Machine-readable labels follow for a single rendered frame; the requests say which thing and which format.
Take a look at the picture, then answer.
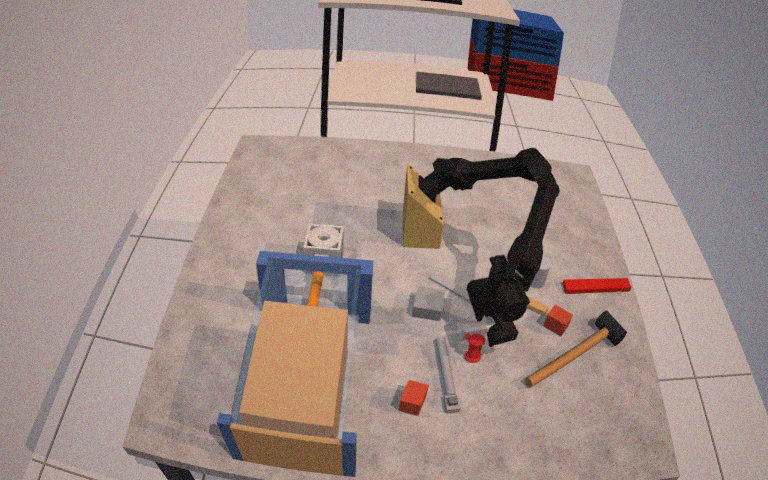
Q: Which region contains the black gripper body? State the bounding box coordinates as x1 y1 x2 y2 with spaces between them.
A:
466 278 519 345

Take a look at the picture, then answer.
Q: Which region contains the black-headed mallet with wooden handle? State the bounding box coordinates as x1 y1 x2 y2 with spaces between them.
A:
525 311 627 388

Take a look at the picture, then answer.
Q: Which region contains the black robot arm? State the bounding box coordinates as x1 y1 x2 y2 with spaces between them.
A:
418 147 560 322

